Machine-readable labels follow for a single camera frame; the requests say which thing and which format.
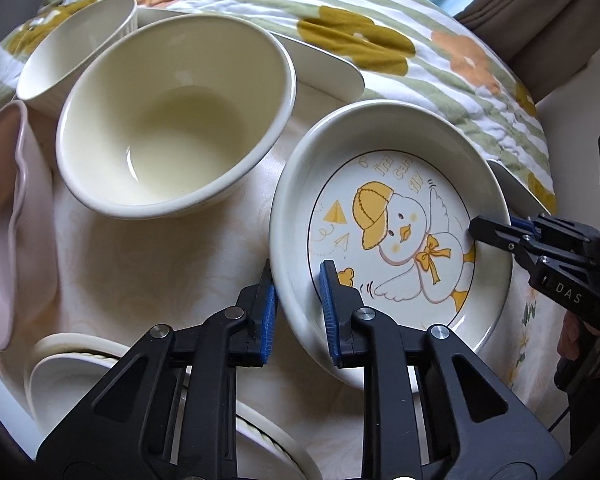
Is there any white duck cap plate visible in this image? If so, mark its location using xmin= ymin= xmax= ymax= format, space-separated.
xmin=270 ymin=100 xmax=513 ymax=388

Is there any yellow duck plate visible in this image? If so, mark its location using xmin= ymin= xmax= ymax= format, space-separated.
xmin=23 ymin=331 xmax=324 ymax=480

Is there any cream round bowl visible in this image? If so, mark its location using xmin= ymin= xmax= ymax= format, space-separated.
xmin=56 ymin=14 xmax=297 ymax=220

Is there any pink handled baking dish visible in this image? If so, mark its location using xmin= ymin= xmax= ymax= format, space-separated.
xmin=0 ymin=101 xmax=58 ymax=351

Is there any white ribbed bowl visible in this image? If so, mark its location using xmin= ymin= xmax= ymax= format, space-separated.
xmin=16 ymin=0 xmax=137 ymax=118

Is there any plain white plate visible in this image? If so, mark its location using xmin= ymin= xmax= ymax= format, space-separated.
xmin=26 ymin=352 xmax=117 ymax=437

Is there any person's right hand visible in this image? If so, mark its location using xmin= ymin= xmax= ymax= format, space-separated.
xmin=557 ymin=311 xmax=581 ymax=361

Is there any white floral tablecloth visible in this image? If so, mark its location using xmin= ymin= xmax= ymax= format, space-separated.
xmin=0 ymin=79 xmax=569 ymax=480

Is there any floral green striped duvet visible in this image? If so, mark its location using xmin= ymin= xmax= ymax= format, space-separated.
xmin=0 ymin=0 xmax=556 ymax=211

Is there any right brown curtain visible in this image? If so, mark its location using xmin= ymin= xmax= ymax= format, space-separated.
xmin=455 ymin=0 xmax=600 ymax=102

